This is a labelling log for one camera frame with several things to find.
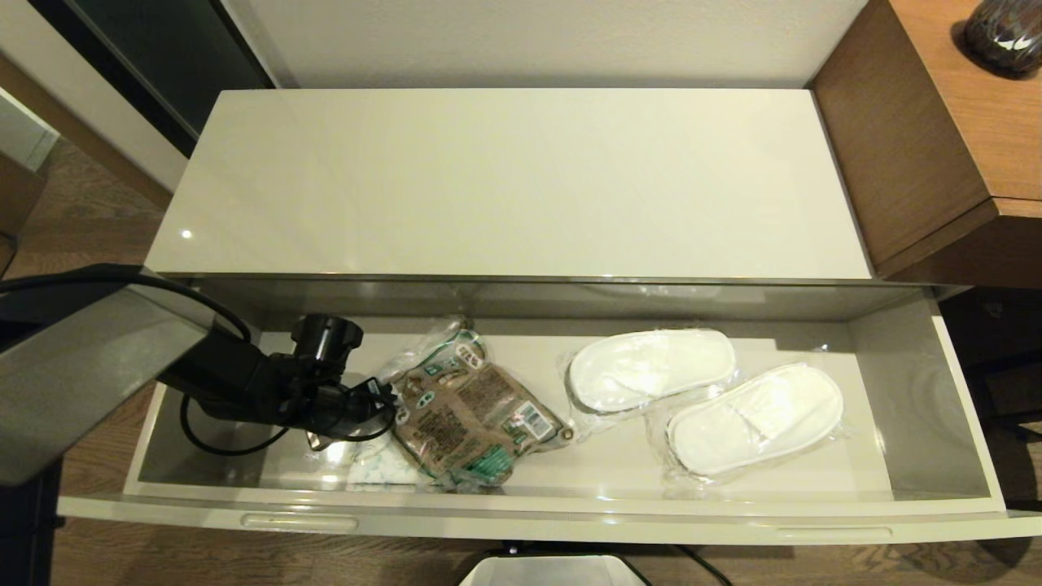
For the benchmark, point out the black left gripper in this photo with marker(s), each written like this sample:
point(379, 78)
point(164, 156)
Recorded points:
point(350, 411)

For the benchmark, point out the white blue-patterned tissue packet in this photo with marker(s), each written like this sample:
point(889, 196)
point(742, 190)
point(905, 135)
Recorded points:
point(383, 472)

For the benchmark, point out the brown printed snack packet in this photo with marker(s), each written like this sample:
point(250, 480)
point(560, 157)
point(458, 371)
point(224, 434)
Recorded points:
point(468, 423)

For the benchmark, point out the wide cream cabinet drawer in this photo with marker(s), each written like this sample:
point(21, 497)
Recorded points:
point(570, 513)

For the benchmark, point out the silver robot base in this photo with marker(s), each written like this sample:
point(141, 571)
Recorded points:
point(553, 574)

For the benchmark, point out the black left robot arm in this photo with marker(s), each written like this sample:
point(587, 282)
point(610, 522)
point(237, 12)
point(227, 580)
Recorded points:
point(98, 366)

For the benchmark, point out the glossy cream drawer cabinet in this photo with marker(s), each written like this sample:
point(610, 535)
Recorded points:
point(505, 179)

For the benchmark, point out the bagged white slippers showing soles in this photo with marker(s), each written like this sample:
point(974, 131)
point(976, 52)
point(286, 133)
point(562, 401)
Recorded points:
point(651, 370)

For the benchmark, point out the brown wooden furniture piece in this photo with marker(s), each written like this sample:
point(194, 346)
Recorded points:
point(16, 191)

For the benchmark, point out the dark glass door panel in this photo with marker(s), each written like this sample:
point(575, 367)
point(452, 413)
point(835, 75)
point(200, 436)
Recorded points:
point(163, 57)

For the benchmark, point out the white furniture corner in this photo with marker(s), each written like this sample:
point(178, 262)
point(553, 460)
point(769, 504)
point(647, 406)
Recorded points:
point(20, 130)

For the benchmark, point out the brown wooden desk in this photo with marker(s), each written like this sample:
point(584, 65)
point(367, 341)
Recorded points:
point(912, 130)

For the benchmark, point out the dark glass vase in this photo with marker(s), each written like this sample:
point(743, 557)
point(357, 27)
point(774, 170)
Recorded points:
point(1005, 37)

